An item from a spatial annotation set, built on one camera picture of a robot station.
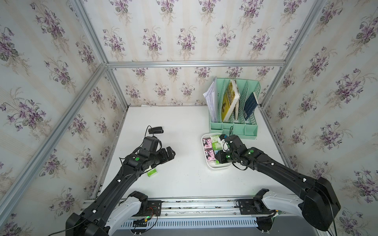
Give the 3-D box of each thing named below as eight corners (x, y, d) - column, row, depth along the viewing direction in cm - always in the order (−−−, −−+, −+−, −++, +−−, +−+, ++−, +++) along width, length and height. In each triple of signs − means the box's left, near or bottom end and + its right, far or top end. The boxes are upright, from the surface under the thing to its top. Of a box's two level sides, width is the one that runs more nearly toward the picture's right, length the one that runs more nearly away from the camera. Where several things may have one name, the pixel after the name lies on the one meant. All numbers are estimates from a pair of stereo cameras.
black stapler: (149, 134, 105) (148, 130, 102) (150, 131, 107) (149, 127, 104) (163, 132, 106) (162, 129, 103) (163, 129, 108) (162, 126, 105)
